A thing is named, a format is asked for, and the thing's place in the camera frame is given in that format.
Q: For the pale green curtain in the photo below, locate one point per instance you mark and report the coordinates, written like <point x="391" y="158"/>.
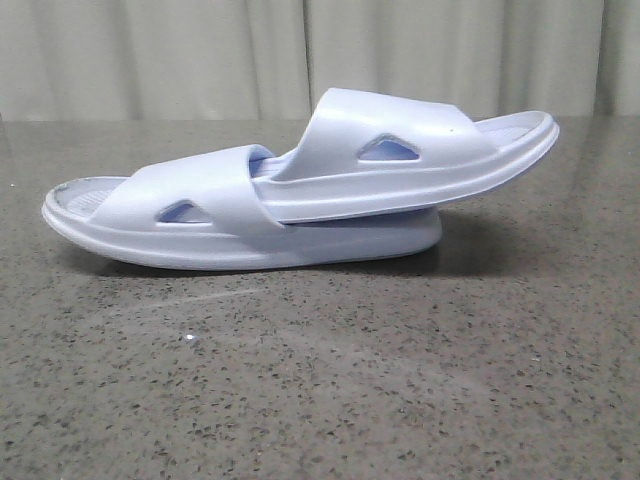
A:
<point x="117" y="60"/>

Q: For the light blue slipper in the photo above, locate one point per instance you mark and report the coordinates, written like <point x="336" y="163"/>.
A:
<point x="364" y="153"/>
<point x="203" y="213"/>

